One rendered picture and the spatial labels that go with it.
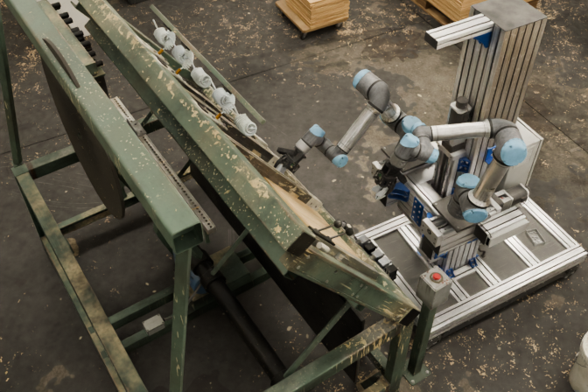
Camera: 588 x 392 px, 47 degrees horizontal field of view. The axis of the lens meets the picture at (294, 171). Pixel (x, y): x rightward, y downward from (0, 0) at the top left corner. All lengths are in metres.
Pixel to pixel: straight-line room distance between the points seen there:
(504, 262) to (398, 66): 2.45
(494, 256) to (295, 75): 2.59
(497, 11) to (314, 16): 3.40
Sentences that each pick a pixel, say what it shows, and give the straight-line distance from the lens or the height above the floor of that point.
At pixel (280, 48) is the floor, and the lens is 6.54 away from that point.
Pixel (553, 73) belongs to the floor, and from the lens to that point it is 6.65.
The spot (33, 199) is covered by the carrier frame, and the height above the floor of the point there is 0.79.
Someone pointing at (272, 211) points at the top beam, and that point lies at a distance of 2.44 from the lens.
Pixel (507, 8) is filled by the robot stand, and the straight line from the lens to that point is 3.38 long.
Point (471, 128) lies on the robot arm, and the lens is 3.25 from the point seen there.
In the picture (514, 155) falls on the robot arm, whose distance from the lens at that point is 3.19.
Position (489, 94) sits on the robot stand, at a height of 1.67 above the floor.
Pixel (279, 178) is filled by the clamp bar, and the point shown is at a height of 1.29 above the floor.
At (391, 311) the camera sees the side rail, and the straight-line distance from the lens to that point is 3.30.
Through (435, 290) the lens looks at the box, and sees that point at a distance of 3.47.
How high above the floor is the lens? 3.71
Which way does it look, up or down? 45 degrees down
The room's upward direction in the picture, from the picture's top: straight up
